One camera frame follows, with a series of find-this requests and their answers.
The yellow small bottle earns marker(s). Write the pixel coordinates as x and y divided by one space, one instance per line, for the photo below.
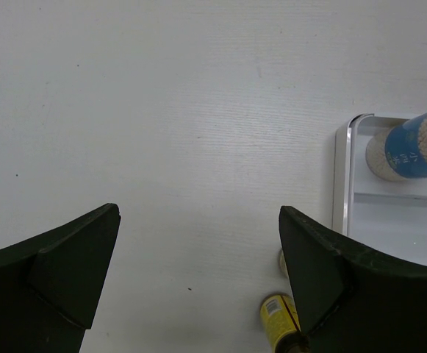
282 264
280 321

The blue label shaker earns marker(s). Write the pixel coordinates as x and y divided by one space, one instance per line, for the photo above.
400 153

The white divided tray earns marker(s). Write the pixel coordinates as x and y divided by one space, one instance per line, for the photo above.
390 217

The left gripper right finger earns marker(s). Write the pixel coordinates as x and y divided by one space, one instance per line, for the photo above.
350 297

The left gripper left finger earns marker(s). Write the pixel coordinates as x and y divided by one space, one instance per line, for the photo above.
50 284

